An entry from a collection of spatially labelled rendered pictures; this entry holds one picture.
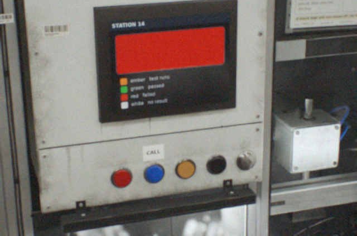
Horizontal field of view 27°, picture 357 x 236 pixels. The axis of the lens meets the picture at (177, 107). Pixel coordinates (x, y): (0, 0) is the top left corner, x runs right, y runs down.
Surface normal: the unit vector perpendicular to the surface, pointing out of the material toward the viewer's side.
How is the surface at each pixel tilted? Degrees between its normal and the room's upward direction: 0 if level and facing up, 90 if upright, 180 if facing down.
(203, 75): 90
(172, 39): 90
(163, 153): 90
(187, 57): 90
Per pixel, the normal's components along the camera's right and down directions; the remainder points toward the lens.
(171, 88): 0.29, 0.31
